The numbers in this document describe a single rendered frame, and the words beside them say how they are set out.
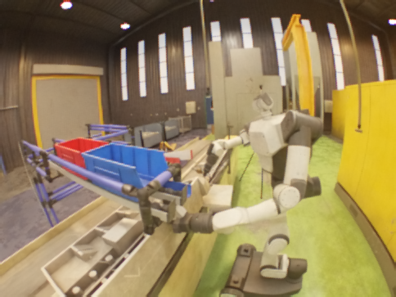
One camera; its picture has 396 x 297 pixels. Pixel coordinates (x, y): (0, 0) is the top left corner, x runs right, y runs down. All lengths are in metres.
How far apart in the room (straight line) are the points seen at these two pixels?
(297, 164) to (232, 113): 6.03
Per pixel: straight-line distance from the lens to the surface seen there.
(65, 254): 0.87
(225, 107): 6.51
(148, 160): 0.63
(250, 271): 1.54
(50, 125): 11.25
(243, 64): 7.92
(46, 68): 11.33
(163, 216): 0.51
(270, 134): 0.72
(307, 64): 4.54
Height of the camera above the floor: 1.46
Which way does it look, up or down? 15 degrees down
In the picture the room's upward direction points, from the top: 4 degrees counter-clockwise
